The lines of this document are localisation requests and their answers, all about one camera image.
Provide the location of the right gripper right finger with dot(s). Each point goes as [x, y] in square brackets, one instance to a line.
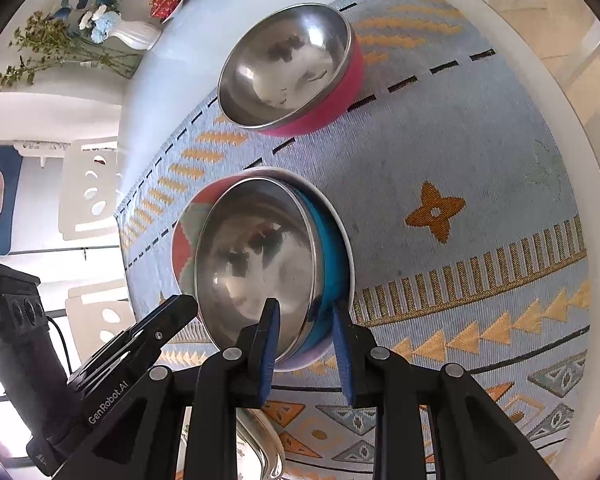
[419, 411]

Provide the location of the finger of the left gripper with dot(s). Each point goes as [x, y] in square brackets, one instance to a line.
[165, 319]

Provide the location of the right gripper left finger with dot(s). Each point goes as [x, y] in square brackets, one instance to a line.
[182, 423]

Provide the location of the blue steel bowl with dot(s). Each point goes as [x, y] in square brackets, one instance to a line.
[270, 269]

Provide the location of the white cutout chair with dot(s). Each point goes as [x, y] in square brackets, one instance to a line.
[89, 189]
[96, 314]

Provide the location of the pink ceramic bowl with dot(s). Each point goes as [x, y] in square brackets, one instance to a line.
[190, 234]

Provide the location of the magenta steel bowl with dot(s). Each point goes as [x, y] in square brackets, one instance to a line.
[293, 73]

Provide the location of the white vase with flowers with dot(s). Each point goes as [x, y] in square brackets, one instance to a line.
[96, 21]

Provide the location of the red patterned box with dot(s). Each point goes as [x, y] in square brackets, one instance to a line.
[164, 10]

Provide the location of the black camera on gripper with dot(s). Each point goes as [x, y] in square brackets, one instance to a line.
[15, 339]

